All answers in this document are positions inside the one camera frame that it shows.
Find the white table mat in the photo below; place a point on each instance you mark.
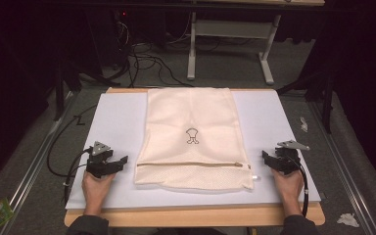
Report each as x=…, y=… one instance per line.
x=117, y=124

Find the wooden table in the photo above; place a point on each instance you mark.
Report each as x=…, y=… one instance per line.
x=192, y=216

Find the person's right hand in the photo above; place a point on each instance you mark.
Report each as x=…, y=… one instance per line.
x=289, y=192

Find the person's left hand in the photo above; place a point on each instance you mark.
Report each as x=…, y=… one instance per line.
x=95, y=192

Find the cream mesh laundry bag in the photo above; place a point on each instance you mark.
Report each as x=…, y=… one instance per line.
x=192, y=140

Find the crumpled white tissue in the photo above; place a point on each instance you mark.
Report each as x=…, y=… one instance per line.
x=348, y=219

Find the white metal desk frame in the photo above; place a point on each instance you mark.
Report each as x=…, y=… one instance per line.
x=230, y=29

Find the small white paper scrap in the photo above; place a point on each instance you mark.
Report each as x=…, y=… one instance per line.
x=304, y=124

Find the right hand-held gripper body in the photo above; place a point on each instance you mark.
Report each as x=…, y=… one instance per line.
x=288, y=160

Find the black stand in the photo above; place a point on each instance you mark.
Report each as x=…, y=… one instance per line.
x=66, y=81
x=326, y=94

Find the black computer tower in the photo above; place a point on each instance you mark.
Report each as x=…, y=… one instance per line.
x=120, y=36

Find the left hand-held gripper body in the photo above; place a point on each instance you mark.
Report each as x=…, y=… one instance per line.
x=98, y=160

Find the metal floor rail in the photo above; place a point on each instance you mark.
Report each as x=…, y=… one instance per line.
x=36, y=163
x=342, y=169

